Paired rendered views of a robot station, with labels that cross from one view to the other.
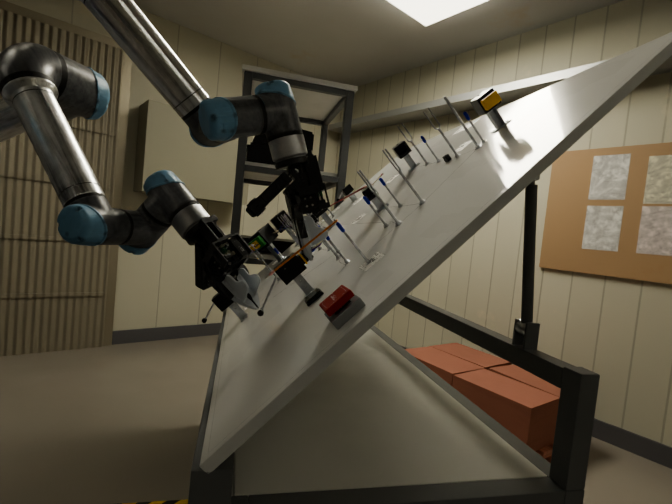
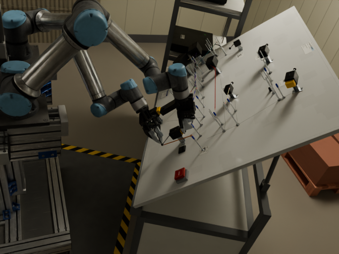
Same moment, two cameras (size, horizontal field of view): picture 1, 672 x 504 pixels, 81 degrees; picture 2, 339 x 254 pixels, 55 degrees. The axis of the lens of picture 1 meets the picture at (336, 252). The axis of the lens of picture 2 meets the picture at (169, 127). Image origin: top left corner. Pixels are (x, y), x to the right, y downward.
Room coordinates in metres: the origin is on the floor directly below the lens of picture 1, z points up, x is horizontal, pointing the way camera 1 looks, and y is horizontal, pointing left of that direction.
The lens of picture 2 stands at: (-0.42, -0.10, 2.15)
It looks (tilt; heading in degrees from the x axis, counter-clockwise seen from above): 39 degrees down; 11
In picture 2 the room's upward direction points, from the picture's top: 14 degrees clockwise
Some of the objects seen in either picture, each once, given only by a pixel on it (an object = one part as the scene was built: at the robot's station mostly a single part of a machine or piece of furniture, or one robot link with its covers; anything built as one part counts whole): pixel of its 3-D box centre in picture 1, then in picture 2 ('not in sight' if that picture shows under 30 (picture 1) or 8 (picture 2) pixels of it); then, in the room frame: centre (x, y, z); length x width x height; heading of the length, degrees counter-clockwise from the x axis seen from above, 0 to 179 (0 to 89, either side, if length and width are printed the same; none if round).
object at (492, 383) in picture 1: (483, 395); (316, 141); (2.60, -1.09, 0.19); 1.12 x 0.79 x 0.38; 40
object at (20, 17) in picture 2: not in sight; (15, 25); (0.93, 1.08, 1.33); 0.13 x 0.12 x 0.14; 165
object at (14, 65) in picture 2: not in sight; (17, 78); (0.54, 0.76, 1.33); 0.13 x 0.12 x 0.14; 35
